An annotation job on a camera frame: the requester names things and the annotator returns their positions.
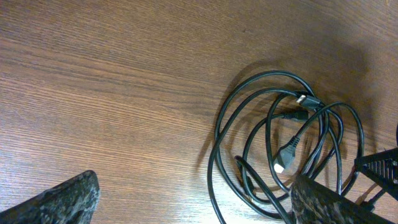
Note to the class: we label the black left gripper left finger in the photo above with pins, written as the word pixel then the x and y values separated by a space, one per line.
pixel 73 201

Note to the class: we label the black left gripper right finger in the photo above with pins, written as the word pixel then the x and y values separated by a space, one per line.
pixel 314 203

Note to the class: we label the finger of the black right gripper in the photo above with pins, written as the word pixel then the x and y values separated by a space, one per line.
pixel 380 168

